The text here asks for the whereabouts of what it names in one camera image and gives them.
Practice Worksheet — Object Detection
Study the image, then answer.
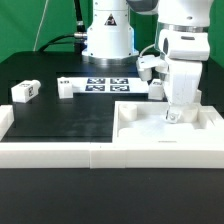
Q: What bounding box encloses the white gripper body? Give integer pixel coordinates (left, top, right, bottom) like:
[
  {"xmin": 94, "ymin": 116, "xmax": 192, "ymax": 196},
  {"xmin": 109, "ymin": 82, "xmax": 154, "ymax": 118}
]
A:
[{"xmin": 136, "ymin": 55, "xmax": 202, "ymax": 106}]

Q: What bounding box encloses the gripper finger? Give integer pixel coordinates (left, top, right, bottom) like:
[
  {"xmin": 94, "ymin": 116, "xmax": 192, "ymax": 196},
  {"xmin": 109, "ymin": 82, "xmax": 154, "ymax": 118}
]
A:
[{"xmin": 166, "ymin": 105, "xmax": 181, "ymax": 123}]

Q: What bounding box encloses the white square tabletop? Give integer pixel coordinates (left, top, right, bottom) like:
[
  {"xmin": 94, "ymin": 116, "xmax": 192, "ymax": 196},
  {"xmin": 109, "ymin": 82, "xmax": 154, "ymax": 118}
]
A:
[{"xmin": 112, "ymin": 101, "xmax": 224, "ymax": 144}]

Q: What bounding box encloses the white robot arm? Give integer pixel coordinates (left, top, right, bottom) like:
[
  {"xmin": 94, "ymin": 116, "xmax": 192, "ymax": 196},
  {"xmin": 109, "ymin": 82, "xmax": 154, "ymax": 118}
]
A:
[{"xmin": 82, "ymin": 0, "xmax": 214, "ymax": 123}]

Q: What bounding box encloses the white marker sheet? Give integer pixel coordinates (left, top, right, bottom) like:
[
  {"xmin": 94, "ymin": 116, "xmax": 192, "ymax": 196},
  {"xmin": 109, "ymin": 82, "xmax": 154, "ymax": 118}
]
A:
[{"xmin": 70, "ymin": 77, "xmax": 148, "ymax": 93}]

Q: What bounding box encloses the white U-shaped fence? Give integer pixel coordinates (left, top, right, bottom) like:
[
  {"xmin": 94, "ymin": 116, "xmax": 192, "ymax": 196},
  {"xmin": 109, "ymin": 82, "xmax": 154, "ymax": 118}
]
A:
[{"xmin": 0, "ymin": 105, "xmax": 224, "ymax": 168}]

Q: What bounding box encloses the green backdrop curtain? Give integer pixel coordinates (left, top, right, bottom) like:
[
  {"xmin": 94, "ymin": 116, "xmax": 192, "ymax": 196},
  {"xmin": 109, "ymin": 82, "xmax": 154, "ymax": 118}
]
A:
[{"xmin": 0, "ymin": 0, "xmax": 224, "ymax": 67}]

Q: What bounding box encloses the black cable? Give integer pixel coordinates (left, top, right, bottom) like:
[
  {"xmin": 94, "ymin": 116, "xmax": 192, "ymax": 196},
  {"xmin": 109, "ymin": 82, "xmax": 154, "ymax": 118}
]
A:
[{"xmin": 38, "ymin": 0, "xmax": 88, "ymax": 53}]

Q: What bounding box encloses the white thin cable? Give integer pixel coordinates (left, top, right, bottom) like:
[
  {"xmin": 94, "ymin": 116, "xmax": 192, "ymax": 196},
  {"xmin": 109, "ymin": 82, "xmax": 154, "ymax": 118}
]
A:
[{"xmin": 32, "ymin": 0, "xmax": 50, "ymax": 52}]

